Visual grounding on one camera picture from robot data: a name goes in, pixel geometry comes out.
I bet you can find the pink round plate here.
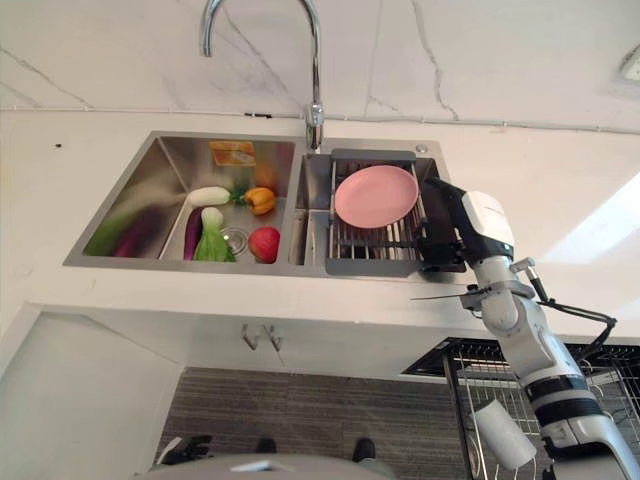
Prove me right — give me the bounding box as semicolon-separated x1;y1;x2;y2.
333;166;420;231

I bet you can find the grey sink drain rack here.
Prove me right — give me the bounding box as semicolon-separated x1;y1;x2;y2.
324;147;442;277

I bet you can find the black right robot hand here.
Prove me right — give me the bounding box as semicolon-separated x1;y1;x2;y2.
415;176;517;274

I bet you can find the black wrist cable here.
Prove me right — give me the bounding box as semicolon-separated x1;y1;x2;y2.
522;258;617;356

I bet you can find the dark left robot foot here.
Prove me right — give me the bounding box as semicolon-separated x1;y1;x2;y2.
254;437;279;465

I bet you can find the white radish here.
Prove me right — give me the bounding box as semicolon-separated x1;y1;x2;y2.
187;185;233;208

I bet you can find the orange bell pepper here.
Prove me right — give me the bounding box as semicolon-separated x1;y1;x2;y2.
243;186;277;217

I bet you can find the stainless steel double sink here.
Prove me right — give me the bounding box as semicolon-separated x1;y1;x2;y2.
62;130;469;277

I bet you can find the dark right robot foot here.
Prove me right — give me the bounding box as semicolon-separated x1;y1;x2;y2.
351;437;377;465

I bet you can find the purple eggplant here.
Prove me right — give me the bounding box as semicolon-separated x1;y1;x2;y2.
183;207;205;261

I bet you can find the chrome gooseneck faucet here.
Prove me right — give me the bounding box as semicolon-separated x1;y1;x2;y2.
199;0;327;152

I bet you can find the round metal drain strainer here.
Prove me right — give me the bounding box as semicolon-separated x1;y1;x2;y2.
219;225;250;256

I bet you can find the white cup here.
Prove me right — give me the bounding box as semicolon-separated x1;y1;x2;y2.
473;398;538;472

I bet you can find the green bok choy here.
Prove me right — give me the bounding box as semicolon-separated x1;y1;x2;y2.
193;207;237;264

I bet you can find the dark robot foot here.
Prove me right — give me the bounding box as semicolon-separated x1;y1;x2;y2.
351;437;377;465
254;437;279;465

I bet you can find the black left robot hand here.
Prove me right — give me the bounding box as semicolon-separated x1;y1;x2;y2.
158;434;215;469

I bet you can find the wire dishwasher rack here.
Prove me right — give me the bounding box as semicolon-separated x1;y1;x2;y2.
401;337;640;480

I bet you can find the orange label sticker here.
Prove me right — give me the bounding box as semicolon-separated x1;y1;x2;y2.
208;140;258;167

